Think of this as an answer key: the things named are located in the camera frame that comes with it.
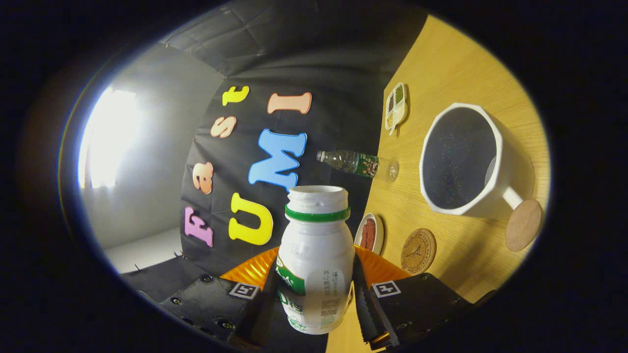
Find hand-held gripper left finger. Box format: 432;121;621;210
159;245;283;351

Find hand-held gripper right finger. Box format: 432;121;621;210
353;244;474;350

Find white juice bottle green label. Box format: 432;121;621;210
275;185;356;335

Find round cork coaster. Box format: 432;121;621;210
401;228;437;275

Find white cup with wooden handle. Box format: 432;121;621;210
419;102;543;252

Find clear plastic water bottle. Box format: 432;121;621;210
316;150;399;182

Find white round plate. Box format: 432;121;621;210
354;213;385;255

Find white divided dish with beans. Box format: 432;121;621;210
385;82;409;136

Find black backdrop cloth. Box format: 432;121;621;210
120;0;430;319

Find wooden table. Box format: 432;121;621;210
326;15;551;353

